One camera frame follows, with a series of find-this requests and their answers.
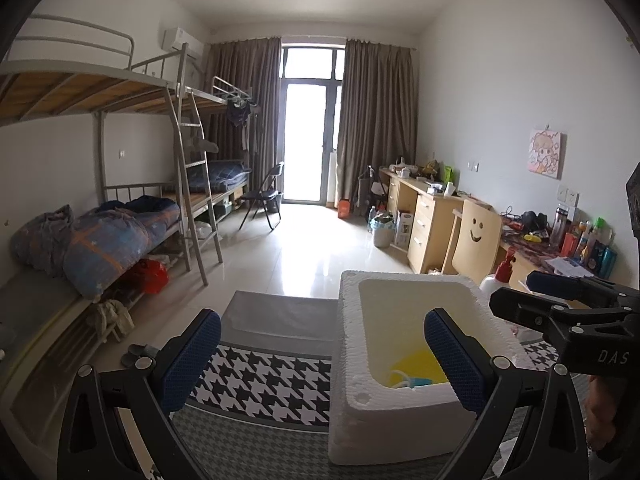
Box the teal can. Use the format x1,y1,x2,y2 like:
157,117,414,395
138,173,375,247
599,249,620,280

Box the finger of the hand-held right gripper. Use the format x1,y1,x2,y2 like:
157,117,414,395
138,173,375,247
489,287,596,347
526,270,633,311

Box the wooden chair smiley face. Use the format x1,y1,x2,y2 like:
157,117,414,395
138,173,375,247
442,199,503,279

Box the orange bottle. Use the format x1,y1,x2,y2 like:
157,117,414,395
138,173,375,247
574,222,591,261

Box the black headphones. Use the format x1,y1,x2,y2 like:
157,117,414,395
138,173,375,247
520,209,549,234

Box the white foam box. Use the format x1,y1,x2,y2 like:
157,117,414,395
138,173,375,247
327,270,538,467

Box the white cardboard box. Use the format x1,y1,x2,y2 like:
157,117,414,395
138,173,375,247
394,210,416,249

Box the black white houndstooth tablecloth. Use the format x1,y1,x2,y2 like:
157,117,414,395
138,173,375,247
165,290,591,480

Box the white trash bin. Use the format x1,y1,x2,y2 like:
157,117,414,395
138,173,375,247
370,212,396,249

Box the light blue cloth piece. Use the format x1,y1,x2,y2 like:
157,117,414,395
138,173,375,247
389,369,437,391

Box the grey metal bunk bed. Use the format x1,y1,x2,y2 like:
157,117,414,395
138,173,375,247
182,74,258,223
0,15,224,411

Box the wooden desk with drawers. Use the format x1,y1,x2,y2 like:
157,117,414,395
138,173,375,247
378,167,494,274

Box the hanging dark clothes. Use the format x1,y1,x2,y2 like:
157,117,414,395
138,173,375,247
225,96,262,154

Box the clear bottle dark lid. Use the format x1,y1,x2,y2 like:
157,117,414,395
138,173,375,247
550,205,571,244

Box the glass balcony door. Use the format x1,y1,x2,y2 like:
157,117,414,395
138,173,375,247
280,45,347,206

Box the white pump bottle red top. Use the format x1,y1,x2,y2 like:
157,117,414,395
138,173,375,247
478,248,517,294

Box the folded dark blue quilt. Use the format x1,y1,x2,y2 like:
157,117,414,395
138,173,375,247
186,160,252,194

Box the person's right hand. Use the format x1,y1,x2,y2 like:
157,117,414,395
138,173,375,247
585,374,613,453

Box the blue patterned quilt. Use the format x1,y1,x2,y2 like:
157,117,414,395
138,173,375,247
62,195,182,301

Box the white paper sheets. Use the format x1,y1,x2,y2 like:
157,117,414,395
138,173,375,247
544,257,592,279

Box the white air conditioner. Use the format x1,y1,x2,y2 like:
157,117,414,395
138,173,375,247
162,26,205,57

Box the brown curtain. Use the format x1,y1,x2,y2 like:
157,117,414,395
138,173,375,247
204,37,284,202
336,38,419,212

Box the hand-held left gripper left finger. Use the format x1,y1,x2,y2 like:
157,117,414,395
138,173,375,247
57,308,222,480

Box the black folding chair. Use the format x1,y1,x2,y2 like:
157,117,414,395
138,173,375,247
238,161,286,231

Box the beige crumpled cloth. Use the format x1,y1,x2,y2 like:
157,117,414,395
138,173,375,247
89,300,136,343

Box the grey folding cart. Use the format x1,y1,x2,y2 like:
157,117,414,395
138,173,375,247
357,166,389,212

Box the red plastic bag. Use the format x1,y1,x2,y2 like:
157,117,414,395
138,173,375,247
131,258,170,295

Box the white bottle green cap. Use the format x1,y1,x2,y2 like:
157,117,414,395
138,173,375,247
585,217,607,264

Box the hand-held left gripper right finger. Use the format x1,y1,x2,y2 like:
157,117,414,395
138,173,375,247
424,307,588,480

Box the dark crumpled blanket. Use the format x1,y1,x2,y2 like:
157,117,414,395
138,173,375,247
10,204,77,279

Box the cartoon wall picture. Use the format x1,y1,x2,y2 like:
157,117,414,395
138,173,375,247
528,129,564,180

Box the grey mattress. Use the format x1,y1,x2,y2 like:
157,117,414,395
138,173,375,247
0,262,83,396

